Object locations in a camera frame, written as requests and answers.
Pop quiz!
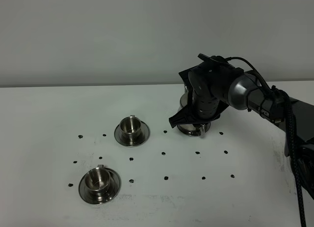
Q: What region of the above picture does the far stainless steel teacup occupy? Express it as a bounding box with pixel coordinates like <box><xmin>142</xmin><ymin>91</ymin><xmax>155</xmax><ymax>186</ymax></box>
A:
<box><xmin>119</xmin><ymin>115</ymin><xmax>142</xmax><ymax>140</ymax></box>

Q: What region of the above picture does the steel teapot saucer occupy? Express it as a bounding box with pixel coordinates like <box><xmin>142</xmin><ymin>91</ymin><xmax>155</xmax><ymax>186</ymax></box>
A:
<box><xmin>178</xmin><ymin>127</ymin><xmax>207</xmax><ymax>138</ymax></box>

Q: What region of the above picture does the stainless steel teacup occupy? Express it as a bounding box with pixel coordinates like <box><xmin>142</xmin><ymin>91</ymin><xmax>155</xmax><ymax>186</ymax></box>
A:
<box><xmin>119</xmin><ymin>115</ymin><xmax>142</xmax><ymax>140</ymax></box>
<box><xmin>83</xmin><ymin>165</ymin><xmax>111</xmax><ymax>193</ymax></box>

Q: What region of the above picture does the far steel saucer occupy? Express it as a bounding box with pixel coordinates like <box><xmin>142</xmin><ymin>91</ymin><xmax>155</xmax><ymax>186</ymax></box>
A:
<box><xmin>114</xmin><ymin>121</ymin><xmax>150</xmax><ymax>147</ymax></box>

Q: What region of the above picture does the stainless steel teapot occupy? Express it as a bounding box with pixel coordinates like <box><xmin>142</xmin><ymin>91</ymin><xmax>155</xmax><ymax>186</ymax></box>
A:
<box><xmin>177</xmin><ymin>86</ymin><xmax>210</xmax><ymax>131</ymax></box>

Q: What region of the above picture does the near stainless steel teacup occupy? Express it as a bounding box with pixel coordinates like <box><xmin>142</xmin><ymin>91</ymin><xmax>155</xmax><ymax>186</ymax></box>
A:
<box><xmin>83</xmin><ymin>165</ymin><xmax>111</xmax><ymax>193</ymax></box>

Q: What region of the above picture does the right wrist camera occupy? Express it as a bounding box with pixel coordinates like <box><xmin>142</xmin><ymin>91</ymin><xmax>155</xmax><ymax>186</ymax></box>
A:
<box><xmin>198</xmin><ymin>53</ymin><xmax>234</xmax><ymax>68</ymax></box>

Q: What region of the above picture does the near steel saucer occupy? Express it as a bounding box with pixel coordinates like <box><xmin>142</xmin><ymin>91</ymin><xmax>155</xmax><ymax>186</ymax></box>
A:
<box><xmin>78</xmin><ymin>166</ymin><xmax>121</xmax><ymax>204</ymax></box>

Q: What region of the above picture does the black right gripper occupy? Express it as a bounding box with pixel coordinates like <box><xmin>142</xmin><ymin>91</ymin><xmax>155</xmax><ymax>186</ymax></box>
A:
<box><xmin>169</xmin><ymin>61</ymin><xmax>244</xmax><ymax>128</ymax></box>

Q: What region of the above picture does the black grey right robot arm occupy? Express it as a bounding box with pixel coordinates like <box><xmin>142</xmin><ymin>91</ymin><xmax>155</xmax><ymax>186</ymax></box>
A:
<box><xmin>169</xmin><ymin>54</ymin><xmax>314</xmax><ymax>226</ymax></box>

